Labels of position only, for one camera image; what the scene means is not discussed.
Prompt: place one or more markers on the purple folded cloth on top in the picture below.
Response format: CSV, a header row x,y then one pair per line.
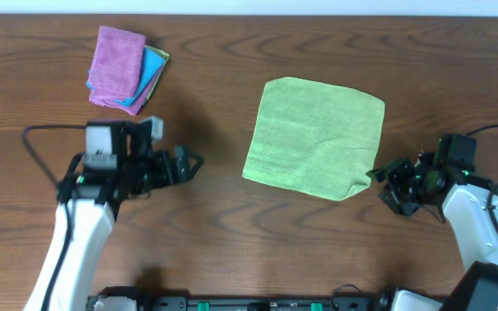
x,y
116,66

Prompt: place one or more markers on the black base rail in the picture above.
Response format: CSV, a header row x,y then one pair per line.
x,y
345,298

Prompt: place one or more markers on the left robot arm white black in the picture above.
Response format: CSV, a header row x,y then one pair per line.
x,y
95,185

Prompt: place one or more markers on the purple folded cloth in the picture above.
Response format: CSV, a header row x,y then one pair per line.
x,y
135,107
116,66

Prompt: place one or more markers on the purple folded cloth at bottom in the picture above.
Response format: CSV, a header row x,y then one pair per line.
x,y
135,107

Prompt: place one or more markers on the green folded cloth under stack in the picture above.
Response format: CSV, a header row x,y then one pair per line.
x,y
158,62

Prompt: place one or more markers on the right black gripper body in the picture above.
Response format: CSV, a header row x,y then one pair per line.
x,y
399,184

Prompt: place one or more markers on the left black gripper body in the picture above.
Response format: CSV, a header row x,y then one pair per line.
x,y
173,167

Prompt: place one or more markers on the blue folded cloth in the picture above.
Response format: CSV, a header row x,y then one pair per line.
x,y
145,76

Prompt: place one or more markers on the light green microfiber cloth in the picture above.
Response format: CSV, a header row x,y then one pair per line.
x,y
315,138

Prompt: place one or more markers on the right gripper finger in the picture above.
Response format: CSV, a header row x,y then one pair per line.
x,y
389,171
399,204

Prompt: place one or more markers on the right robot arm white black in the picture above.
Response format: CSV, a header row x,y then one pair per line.
x,y
469,203

